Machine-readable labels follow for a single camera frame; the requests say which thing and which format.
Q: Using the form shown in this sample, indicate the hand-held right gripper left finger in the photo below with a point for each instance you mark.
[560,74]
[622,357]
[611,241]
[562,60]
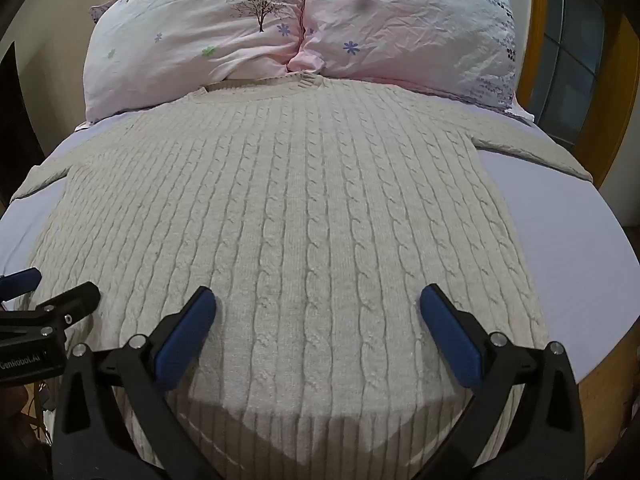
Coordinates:
[187,332]

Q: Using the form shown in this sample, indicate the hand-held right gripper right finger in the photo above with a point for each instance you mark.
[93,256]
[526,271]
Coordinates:
[450,332]

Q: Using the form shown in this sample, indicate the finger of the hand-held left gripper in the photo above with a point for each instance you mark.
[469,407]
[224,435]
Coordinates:
[20,281]
[75,305]

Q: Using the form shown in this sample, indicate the lavender bed sheet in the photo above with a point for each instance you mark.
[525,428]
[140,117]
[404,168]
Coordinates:
[560,240]

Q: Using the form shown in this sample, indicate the pink floral tree-print pillow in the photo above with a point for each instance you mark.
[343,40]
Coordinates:
[190,35]

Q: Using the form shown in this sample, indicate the pink pillow with purple flowers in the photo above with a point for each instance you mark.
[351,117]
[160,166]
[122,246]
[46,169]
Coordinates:
[410,25]

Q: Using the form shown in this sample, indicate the wooden bed frame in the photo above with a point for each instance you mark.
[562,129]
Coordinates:
[607,405]

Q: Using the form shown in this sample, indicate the wooden door frame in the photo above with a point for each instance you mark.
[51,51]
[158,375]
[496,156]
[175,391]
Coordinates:
[570,75]

